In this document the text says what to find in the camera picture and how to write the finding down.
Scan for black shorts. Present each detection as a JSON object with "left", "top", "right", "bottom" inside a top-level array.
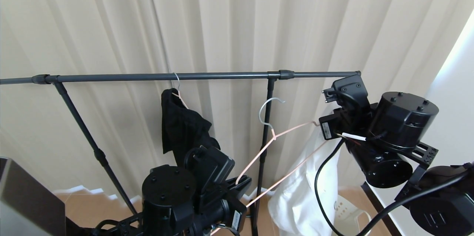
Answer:
[{"left": 161, "top": 88, "right": 221, "bottom": 167}]

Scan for black clothes rack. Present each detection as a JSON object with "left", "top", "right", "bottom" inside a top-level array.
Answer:
[{"left": 0, "top": 70, "right": 361, "bottom": 236}]

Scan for white laundry basket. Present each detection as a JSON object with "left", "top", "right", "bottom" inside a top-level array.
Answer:
[{"left": 331, "top": 193, "right": 373, "bottom": 236}]

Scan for pink clothes hanger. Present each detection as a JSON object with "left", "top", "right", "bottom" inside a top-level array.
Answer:
[
  {"left": 171, "top": 73, "right": 190, "bottom": 110},
  {"left": 209, "top": 97, "right": 336, "bottom": 236}
]

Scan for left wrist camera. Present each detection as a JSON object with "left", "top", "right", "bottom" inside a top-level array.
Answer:
[{"left": 184, "top": 145, "right": 236, "bottom": 196}]

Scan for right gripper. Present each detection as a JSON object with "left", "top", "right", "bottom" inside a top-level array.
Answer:
[{"left": 318, "top": 110, "right": 357, "bottom": 141}]

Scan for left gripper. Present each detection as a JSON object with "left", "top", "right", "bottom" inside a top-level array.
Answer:
[{"left": 199, "top": 176, "right": 253, "bottom": 236}]

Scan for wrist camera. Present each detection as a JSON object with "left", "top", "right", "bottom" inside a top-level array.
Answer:
[
  {"left": 184, "top": 145, "right": 236, "bottom": 196},
  {"left": 322, "top": 74, "right": 371, "bottom": 113}
]

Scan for white printed t-shirt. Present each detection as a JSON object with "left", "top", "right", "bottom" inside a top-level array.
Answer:
[{"left": 267, "top": 125, "right": 343, "bottom": 236}]

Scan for beige curtain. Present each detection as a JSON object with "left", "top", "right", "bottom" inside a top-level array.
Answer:
[{"left": 0, "top": 0, "right": 474, "bottom": 196}]

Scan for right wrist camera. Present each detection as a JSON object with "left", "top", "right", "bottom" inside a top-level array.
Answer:
[{"left": 322, "top": 74, "right": 371, "bottom": 113}]

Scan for black cable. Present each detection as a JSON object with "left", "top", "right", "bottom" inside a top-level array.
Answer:
[{"left": 314, "top": 138, "right": 474, "bottom": 236}]

